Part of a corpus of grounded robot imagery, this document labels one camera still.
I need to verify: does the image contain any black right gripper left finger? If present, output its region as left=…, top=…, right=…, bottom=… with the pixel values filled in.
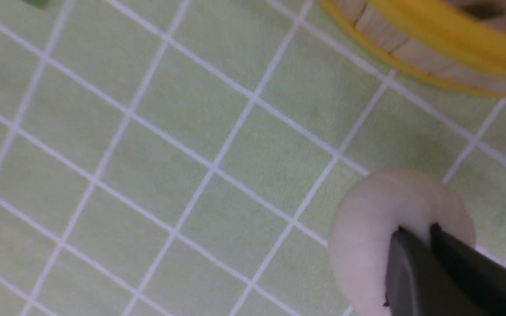
left=384, top=227, right=473, bottom=316

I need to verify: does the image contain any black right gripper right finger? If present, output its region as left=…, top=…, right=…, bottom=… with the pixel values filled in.
left=430, top=223, right=506, bottom=316

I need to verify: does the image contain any white bun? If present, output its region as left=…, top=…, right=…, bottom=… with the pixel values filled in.
left=328, top=169, right=476, bottom=316

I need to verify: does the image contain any bamboo steamer tray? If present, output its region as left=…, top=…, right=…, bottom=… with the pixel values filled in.
left=321, top=0, right=506, bottom=98

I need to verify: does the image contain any green checkered tablecloth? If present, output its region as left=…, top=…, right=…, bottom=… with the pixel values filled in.
left=0, top=0, right=506, bottom=316

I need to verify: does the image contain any green foam cube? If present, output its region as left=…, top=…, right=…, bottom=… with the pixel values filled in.
left=23, top=0, right=51, bottom=8

